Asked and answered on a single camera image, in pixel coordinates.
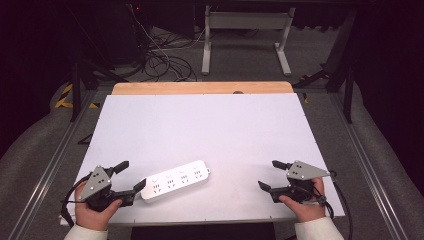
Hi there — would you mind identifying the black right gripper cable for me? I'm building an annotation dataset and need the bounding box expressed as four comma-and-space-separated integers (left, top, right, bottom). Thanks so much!
328, 169, 354, 240

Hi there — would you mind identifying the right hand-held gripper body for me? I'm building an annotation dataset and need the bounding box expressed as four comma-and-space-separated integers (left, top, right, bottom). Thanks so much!
270, 160, 332, 205

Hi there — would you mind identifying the black metal stand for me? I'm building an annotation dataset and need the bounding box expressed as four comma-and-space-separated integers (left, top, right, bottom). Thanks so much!
293, 6, 360, 125

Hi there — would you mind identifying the tangle of floor cables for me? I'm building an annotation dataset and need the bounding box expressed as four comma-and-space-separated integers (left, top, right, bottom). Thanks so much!
128, 4, 201, 83

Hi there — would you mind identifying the aluminium floor rail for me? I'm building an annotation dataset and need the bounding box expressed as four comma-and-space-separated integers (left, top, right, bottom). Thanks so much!
329, 93, 409, 240
6, 91, 98, 240

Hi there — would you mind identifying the person's left hand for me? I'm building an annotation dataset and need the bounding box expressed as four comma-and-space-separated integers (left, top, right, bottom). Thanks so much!
74, 181, 124, 232

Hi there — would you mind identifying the white metal stand frame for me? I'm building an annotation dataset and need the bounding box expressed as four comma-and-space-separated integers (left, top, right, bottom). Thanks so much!
201, 4, 297, 77

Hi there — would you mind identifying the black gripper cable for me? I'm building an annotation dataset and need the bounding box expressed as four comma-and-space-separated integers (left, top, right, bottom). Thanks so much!
60, 173, 93, 229
328, 169, 354, 240

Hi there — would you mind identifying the white power strip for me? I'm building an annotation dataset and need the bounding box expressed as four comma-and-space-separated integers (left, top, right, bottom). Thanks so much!
139, 159, 212, 204

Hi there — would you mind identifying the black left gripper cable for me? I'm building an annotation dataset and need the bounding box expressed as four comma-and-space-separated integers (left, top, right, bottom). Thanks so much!
60, 173, 93, 229

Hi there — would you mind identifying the white board sheet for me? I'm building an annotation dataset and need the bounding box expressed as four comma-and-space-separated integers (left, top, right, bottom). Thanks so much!
59, 93, 346, 228

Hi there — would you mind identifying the person's dark clothing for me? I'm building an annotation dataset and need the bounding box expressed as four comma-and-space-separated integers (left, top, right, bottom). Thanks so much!
130, 222, 277, 240

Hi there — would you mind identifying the black tripod stand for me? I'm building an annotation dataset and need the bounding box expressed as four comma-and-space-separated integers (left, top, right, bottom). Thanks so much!
64, 6, 130, 123

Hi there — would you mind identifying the yellow black hazard tape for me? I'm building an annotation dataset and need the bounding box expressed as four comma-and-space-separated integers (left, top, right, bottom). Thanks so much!
54, 83, 101, 110

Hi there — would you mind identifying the person's right hand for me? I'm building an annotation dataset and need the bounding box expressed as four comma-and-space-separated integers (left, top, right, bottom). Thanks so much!
278, 177, 327, 224

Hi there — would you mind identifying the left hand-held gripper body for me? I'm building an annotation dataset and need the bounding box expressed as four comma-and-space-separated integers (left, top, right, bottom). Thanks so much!
78, 164, 137, 213

